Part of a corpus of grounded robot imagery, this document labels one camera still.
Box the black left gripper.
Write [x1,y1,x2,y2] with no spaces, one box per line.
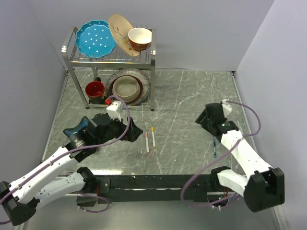
[95,112,142,146]

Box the white pen orange end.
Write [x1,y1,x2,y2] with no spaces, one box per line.
[145,137,150,154]

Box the white pen yellow end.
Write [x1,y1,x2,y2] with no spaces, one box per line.
[151,131,156,149]

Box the blue pen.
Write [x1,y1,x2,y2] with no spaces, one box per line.
[213,137,217,159]

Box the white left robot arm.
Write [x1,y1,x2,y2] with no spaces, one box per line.
[0,114,143,226]

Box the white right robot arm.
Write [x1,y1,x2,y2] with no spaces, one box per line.
[195,100,285,212]

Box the beige ceramic bowl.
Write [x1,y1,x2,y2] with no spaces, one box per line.
[112,75,141,102]

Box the blue star-shaped dish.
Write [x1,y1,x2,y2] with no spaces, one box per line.
[63,116,89,138]

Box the red mug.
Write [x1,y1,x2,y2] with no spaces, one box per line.
[85,81,105,104]

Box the steel dish rack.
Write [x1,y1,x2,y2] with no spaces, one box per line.
[61,26,156,111]

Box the red and white bowl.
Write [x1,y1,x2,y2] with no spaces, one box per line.
[128,28,152,51]

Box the blue polka dot plate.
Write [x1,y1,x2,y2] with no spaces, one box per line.
[75,20,117,58]

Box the beige floral plate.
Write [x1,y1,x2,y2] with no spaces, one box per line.
[108,14,140,57]

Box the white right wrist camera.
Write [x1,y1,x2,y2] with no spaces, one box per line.
[221,99,232,117]

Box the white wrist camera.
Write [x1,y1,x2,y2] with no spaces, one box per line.
[105,97,123,120]
[221,99,232,117]

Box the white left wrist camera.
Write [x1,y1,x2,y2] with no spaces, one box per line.
[105,97,123,120]

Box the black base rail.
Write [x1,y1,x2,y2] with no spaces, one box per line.
[75,173,238,208]

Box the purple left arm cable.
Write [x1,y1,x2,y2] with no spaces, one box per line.
[0,95,131,225]

